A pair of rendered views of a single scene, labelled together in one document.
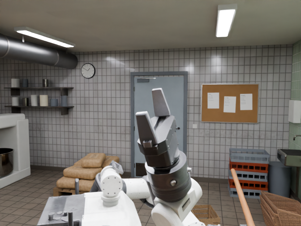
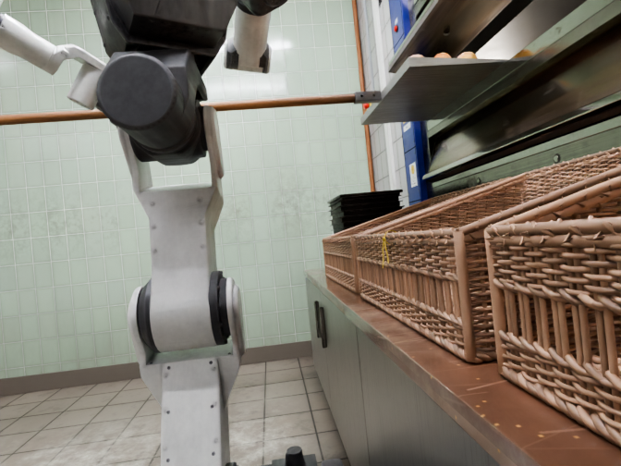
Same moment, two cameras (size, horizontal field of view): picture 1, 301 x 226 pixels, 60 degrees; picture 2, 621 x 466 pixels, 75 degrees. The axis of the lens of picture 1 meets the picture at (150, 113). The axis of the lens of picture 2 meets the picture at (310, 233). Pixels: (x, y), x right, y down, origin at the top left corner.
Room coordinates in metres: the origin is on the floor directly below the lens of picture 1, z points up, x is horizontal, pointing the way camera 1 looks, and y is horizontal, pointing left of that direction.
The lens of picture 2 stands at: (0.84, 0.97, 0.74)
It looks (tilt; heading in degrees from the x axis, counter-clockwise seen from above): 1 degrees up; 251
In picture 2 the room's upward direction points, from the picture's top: 6 degrees counter-clockwise
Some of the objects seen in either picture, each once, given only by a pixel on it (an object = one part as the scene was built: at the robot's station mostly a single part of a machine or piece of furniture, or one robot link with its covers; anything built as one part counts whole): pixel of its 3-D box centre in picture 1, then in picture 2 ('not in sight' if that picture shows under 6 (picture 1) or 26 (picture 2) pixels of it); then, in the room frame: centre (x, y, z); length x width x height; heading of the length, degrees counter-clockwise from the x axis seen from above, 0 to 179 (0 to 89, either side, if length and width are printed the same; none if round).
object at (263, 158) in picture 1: (248, 155); not in sight; (4.41, -1.68, 0.68); 0.60 x 0.40 x 0.15; 77
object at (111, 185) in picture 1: (110, 183); not in sight; (0.82, 0.13, 1.47); 0.10 x 0.07 x 0.09; 12
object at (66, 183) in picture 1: (73, 179); not in sight; (4.52, 1.37, 0.22); 0.62 x 0.36 x 0.15; 172
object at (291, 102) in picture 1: (294, 111); not in sight; (4.23, -2.34, 1.45); 0.28 x 0.11 x 0.36; 167
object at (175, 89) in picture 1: (157, 126); not in sight; (5.15, -0.15, 1.08); 1.14 x 0.09 x 2.16; 77
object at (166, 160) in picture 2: not in sight; (172, 129); (0.83, 0.16, 0.97); 0.14 x 0.13 x 0.12; 166
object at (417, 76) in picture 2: not in sight; (430, 94); (-0.04, -0.19, 1.19); 0.55 x 0.36 x 0.03; 78
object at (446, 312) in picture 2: not in sight; (509, 229); (0.25, 0.39, 0.72); 0.56 x 0.49 x 0.28; 77
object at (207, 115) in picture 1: (229, 103); not in sight; (4.88, -1.47, 1.55); 1.04 x 0.02 x 0.74; 77
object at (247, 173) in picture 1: (246, 172); not in sight; (4.42, -1.67, 0.38); 0.60 x 0.40 x 0.15; 75
